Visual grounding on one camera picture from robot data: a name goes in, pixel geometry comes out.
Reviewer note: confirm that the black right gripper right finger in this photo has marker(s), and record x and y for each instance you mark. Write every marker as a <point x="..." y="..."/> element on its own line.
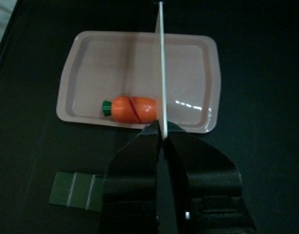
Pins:
<point x="208" y="182"/>

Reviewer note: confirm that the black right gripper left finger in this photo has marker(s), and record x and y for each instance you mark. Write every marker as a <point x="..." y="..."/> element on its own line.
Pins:
<point x="132" y="182"/>

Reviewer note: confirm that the silver knife blade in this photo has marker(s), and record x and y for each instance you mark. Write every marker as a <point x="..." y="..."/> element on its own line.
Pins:
<point x="161" y="76"/>

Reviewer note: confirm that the orange carrot piece green top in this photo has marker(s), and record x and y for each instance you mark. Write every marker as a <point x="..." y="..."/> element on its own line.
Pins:
<point x="120" y="109"/>

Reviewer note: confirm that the orange carrot tip piece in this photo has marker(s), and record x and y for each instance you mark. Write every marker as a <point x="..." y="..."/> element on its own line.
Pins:
<point x="145" y="109"/>

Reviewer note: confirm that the dark green striped block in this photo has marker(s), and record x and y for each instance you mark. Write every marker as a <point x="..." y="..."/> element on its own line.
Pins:
<point x="73" y="190"/>

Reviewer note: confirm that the pink plastic cutting board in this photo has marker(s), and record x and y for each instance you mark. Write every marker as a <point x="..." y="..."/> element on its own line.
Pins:
<point x="115" y="67"/>

